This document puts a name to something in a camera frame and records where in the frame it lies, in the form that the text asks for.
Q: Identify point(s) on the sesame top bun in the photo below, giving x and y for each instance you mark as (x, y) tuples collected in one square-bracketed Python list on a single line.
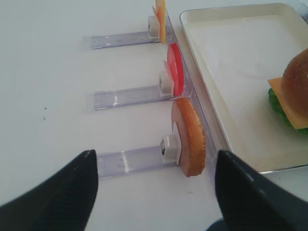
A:
[(295, 89)]

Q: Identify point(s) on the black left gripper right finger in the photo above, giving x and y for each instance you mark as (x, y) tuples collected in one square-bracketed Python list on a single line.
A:
[(250, 202)]

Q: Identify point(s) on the white pusher block far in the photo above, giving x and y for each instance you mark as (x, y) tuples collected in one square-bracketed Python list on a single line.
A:
[(153, 27)]

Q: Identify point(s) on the clear left holder rack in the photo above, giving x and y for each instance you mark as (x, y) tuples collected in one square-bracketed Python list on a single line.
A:
[(143, 159)]

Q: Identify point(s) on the green lettuce on tray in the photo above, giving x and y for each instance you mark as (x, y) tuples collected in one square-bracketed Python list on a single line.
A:
[(276, 106)]

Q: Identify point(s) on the standing red tomato slice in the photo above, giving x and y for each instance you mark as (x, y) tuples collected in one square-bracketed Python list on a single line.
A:
[(175, 65)]

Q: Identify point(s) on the white pusher block near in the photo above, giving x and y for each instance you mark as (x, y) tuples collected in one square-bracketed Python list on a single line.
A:
[(170, 149)]

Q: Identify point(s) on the white pusher block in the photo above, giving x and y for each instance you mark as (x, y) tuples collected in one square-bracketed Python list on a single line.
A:
[(153, 27), (165, 85), (170, 149)]

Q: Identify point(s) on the standing bottom bun slice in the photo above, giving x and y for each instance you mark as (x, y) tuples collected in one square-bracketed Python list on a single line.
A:
[(192, 137)]

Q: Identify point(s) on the cheese slice on tray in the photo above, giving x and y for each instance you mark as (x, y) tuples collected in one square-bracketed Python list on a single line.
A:
[(279, 93)]

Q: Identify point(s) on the cream plastic tray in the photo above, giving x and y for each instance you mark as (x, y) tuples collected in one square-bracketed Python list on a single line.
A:
[(238, 49)]

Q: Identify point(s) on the standing cheese slice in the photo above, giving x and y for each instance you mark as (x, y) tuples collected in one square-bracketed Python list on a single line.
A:
[(160, 12)]

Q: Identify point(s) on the white pusher block middle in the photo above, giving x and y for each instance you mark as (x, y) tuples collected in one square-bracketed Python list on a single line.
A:
[(165, 85)]

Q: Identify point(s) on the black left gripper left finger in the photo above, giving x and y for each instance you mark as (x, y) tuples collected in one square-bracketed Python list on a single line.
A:
[(63, 202)]

